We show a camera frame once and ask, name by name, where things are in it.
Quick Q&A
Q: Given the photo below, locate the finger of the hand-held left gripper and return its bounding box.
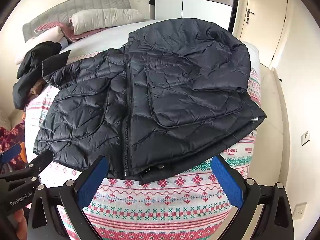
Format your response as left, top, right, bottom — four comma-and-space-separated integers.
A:
0, 143, 22, 165
0, 149, 53, 189

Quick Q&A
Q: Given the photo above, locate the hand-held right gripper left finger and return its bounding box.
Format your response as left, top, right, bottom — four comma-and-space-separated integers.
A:
26, 155, 110, 240

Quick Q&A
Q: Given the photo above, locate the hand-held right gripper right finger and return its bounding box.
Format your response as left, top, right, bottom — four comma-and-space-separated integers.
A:
211, 154, 295, 240

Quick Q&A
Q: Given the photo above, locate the black puffer jacket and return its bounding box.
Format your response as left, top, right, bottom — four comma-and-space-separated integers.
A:
33, 18, 267, 184

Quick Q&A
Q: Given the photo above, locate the black clothes pile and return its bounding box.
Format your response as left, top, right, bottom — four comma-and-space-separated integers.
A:
12, 41, 72, 110

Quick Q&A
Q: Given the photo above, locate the person's left hand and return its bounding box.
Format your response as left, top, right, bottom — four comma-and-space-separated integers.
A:
11, 209, 28, 233

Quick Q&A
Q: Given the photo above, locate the red floral cloth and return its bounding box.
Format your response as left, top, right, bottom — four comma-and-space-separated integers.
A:
0, 122, 27, 165

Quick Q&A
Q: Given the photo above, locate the red green patterned blanket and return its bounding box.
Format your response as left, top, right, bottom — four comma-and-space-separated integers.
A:
24, 47, 262, 240

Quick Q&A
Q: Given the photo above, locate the light pink pillow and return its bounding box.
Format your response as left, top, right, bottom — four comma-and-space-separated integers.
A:
15, 26, 68, 65

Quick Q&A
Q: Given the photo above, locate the pink quilted blanket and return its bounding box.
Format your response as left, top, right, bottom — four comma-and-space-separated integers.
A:
34, 21, 108, 43

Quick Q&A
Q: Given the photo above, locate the bed with grey sheet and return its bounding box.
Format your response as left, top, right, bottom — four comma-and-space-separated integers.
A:
59, 19, 262, 67

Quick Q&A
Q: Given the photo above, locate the beige pillow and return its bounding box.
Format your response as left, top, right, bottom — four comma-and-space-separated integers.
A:
70, 8, 145, 35

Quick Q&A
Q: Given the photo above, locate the grey quilted headboard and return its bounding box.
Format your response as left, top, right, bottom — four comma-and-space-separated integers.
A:
22, 0, 132, 43

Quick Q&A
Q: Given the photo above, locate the cream door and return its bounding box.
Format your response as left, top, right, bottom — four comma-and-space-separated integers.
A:
234, 0, 288, 68

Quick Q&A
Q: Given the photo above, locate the white and grey wardrobe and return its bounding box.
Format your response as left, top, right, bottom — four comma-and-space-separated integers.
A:
151, 0, 242, 34

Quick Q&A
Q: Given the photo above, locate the white wall socket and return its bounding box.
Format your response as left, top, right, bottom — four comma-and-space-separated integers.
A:
292, 202, 307, 220

